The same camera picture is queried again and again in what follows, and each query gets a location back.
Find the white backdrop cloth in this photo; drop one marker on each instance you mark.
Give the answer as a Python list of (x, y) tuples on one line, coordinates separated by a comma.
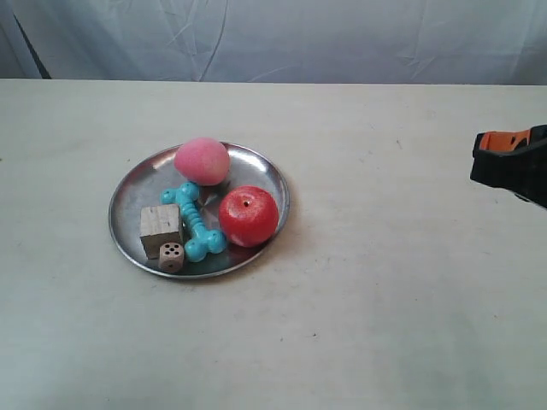
[(428, 42)]

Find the light wooden block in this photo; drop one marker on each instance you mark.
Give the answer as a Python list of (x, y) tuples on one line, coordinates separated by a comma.
[(159, 225)]

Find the turquoise rubber bone toy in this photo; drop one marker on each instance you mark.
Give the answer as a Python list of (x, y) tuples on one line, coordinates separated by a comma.
[(203, 241)]

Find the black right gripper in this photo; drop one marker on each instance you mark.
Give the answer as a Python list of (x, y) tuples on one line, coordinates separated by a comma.
[(513, 161)]

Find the red toy apple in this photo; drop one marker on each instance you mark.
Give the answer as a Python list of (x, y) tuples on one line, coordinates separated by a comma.
[(248, 216)]

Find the round metal plate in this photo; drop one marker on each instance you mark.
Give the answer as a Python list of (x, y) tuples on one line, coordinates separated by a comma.
[(143, 185)]

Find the small wooden die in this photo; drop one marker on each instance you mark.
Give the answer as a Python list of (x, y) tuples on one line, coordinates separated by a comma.
[(171, 257)]

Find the pink toy peach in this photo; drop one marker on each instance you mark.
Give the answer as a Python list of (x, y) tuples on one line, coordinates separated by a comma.
[(204, 161)]

